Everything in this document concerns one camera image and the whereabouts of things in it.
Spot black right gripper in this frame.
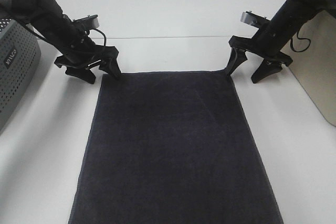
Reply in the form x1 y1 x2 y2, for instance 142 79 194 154
225 36 293 83

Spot grey perforated plastic basket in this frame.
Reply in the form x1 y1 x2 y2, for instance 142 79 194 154
1 18 41 128

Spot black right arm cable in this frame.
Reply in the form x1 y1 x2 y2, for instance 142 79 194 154
288 28 311 54

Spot beige storage box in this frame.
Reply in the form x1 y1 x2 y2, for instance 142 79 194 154
281 11 335 125

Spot dark navy towel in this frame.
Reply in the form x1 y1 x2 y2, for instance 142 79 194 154
69 70 283 223

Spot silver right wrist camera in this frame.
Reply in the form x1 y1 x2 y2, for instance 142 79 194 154
240 12 270 28

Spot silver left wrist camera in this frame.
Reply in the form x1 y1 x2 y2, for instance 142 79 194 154
73 15 99 30

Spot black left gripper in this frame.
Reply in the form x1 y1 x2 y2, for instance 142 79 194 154
54 35 121 84

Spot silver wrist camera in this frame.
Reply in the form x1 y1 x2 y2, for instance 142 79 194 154
73 15 99 30
240 12 270 28

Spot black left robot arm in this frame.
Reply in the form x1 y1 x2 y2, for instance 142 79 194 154
1 0 121 84

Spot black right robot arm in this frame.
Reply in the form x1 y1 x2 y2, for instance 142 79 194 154
224 0 335 83

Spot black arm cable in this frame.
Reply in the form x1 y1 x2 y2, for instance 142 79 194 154
20 22 107 49
288 28 311 54

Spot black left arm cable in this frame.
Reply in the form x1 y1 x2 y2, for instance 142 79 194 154
20 22 107 49

